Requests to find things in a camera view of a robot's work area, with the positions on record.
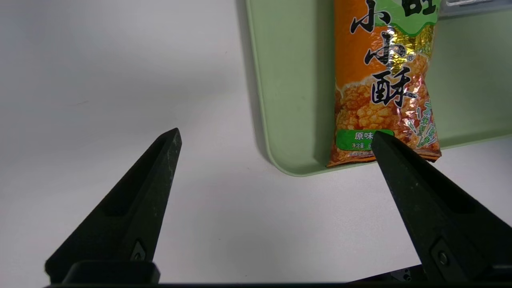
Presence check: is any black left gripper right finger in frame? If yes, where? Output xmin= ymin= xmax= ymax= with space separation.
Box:
xmin=371 ymin=131 xmax=512 ymax=282

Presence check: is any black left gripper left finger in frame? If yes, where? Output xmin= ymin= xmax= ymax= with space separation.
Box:
xmin=45 ymin=128 xmax=182 ymax=284

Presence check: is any orange snack bag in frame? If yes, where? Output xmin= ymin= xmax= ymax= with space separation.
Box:
xmin=327 ymin=0 xmax=442 ymax=168

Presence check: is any grey clear plastic case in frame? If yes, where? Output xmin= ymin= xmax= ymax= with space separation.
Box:
xmin=439 ymin=0 xmax=512 ymax=16

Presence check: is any light green plastic tray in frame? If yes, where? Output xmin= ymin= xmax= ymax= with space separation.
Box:
xmin=245 ymin=0 xmax=512 ymax=177

